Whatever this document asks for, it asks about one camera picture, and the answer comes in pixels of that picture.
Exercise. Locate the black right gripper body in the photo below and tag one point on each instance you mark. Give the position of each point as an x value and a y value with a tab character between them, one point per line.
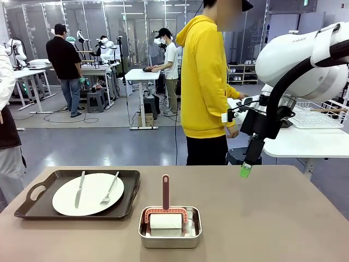
259	122

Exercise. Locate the dark brown serving tray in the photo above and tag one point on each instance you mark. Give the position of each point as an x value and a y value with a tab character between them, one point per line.
128	188
286	124

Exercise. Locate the silver fork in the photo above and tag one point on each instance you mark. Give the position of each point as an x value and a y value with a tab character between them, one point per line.
109	191

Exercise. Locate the white round plate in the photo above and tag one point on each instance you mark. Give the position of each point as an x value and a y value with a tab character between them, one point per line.
92	196

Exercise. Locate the silver table knife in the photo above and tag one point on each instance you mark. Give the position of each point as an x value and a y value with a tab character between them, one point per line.
79	191

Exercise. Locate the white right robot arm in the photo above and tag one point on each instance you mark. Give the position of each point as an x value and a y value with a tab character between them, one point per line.
294	54

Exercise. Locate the person's left forearm yellow sleeve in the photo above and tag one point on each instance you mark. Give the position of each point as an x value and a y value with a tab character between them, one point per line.
231	91

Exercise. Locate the person's right forearm yellow sleeve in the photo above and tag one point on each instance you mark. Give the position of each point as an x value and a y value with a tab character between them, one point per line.
222	105

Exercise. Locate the person's right hand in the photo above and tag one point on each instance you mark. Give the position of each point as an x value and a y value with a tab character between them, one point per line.
233	132

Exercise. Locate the person's left hand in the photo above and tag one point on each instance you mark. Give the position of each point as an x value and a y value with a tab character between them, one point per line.
242	95

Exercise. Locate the dark grey stool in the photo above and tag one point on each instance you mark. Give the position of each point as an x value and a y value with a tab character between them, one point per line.
234	157

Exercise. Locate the white side table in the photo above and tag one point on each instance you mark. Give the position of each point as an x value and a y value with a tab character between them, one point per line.
300	142

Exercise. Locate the wooden shoe rack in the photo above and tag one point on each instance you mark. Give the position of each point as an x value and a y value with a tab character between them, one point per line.
242	71

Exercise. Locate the person in yellow hoodie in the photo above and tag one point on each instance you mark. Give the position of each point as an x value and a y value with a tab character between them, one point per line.
201	82

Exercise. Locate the person in white t-shirt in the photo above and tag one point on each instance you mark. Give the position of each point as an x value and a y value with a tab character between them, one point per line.
171	62

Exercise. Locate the cardboard box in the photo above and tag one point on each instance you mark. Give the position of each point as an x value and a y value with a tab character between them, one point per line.
145	120

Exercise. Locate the rectangular metal tin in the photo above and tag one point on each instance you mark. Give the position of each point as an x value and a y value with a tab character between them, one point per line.
169	243

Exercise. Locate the white standing desk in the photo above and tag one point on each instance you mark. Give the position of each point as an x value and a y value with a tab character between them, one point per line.
139	74

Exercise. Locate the grey plastic step stool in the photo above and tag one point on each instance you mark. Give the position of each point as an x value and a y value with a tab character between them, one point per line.
95	102

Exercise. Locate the white table with shelf rack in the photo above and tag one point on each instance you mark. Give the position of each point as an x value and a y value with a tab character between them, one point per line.
92	71

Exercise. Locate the man in black shirt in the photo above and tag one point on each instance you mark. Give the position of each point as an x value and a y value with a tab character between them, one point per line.
62	60

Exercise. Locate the flat white box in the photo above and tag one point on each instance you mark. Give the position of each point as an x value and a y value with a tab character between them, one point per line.
38	63

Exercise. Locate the white long-legged work table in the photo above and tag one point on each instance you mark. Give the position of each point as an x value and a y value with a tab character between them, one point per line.
27	73

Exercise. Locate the person in white jacket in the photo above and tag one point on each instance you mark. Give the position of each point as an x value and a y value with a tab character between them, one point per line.
6	82

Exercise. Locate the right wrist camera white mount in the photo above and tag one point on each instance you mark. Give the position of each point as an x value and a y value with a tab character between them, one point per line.
224	118

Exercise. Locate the black camera tripod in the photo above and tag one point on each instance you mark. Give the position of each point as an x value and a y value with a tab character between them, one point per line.
121	54

